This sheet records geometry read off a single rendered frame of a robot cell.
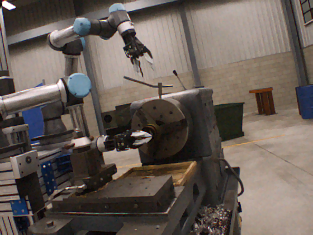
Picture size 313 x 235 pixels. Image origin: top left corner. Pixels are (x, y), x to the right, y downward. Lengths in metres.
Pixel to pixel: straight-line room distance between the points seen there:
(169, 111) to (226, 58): 10.60
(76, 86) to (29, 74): 12.39
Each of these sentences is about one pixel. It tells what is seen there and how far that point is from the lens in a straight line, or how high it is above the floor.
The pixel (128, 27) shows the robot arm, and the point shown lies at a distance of 1.16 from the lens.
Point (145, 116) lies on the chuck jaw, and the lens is 1.21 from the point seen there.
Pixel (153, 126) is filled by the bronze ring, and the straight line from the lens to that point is 1.14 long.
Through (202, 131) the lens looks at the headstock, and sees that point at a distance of 1.36.
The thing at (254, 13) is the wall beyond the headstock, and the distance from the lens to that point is 12.65.
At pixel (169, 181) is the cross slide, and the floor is 0.96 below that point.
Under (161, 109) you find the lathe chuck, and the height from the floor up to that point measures 1.18.
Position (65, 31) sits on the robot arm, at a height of 1.66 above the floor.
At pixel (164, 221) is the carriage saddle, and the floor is 0.90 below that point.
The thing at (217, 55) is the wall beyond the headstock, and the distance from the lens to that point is 11.67.
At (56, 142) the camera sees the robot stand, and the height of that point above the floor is 1.10.
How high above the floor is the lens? 1.21
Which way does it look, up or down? 3 degrees down
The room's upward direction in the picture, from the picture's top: 12 degrees counter-clockwise
